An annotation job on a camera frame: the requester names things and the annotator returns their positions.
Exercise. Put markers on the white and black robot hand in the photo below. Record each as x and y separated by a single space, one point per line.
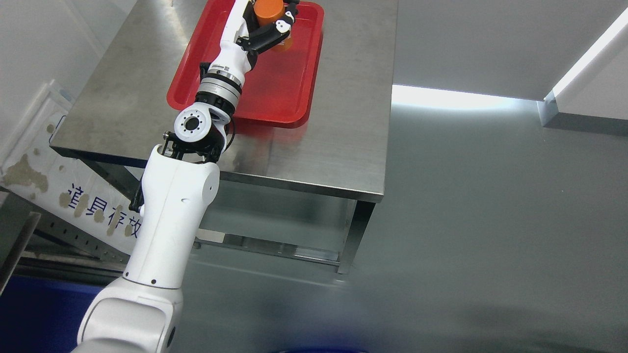
244 38

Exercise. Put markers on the orange cylindrical capacitor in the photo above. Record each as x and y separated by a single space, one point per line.
268 11

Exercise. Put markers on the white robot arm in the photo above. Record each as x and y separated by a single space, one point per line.
140 311

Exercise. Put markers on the red plastic tray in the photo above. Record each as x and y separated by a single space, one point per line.
278 90

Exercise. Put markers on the stainless steel table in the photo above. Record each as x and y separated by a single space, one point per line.
122 113

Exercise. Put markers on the white sign with characters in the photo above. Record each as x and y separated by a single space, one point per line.
66 187

